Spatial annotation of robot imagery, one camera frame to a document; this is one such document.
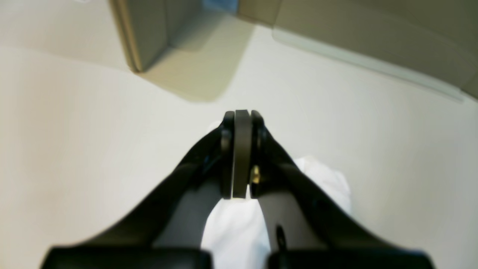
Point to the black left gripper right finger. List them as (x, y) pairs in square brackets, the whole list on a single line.
[(306, 228)]

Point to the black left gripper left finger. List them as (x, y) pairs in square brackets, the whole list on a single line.
[(165, 230)]

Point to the white printed t-shirt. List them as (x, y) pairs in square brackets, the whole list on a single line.
[(235, 232)]

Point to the grey storage bin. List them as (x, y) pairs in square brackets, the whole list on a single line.
[(147, 28)]

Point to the grey front table panel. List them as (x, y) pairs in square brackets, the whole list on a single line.
[(311, 45)]

